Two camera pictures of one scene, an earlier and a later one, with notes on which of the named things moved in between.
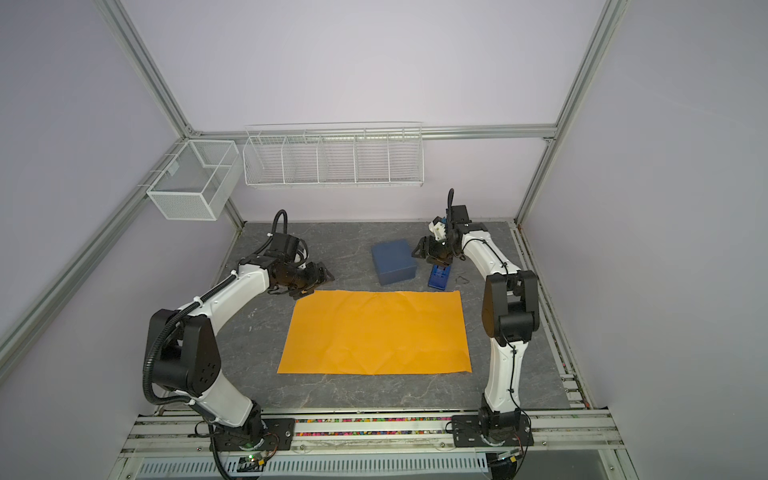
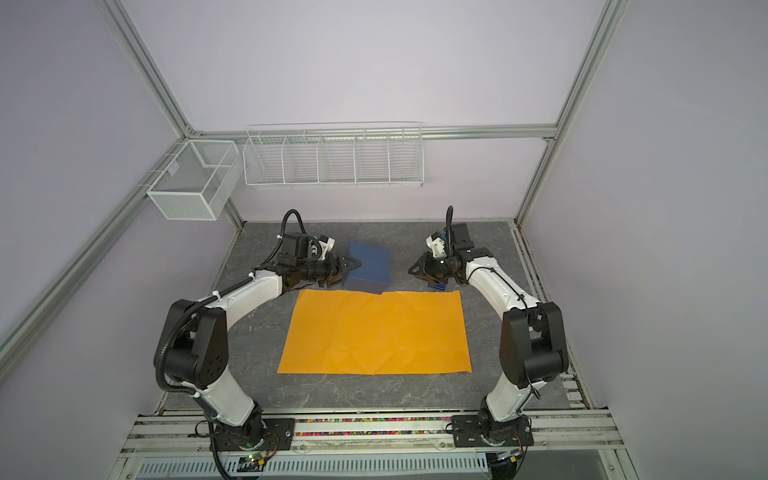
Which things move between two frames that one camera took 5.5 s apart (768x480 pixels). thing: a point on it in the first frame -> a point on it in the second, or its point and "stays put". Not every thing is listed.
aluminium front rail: [390, 431] stays put
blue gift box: [395, 261] -> [373, 275]
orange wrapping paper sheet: [376, 332] stays put
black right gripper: [428, 246] -> [426, 260]
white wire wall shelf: [334, 155] stays put
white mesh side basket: [197, 180] stays put
